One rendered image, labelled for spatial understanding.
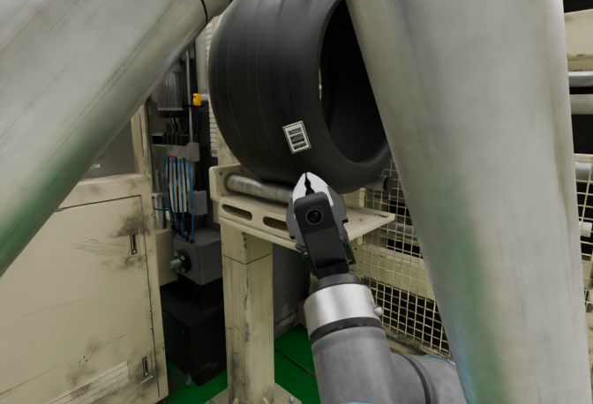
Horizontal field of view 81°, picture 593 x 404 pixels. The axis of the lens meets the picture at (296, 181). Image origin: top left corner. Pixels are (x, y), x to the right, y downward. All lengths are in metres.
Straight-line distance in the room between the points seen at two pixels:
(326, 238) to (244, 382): 1.02
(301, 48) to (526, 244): 0.55
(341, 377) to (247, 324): 0.87
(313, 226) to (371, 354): 0.15
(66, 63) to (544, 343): 0.28
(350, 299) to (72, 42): 0.36
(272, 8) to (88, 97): 0.55
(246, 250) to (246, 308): 0.20
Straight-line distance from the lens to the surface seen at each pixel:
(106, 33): 0.20
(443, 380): 0.50
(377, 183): 1.00
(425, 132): 0.17
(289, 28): 0.69
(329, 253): 0.46
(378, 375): 0.42
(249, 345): 1.31
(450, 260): 0.21
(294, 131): 0.68
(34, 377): 1.29
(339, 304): 0.43
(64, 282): 1.19
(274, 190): 0.85
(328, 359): 0.42
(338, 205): 0.52
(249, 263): 1.16
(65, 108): 0.20
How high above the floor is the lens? 1.10
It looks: 11 degrees down
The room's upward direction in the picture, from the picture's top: straight up
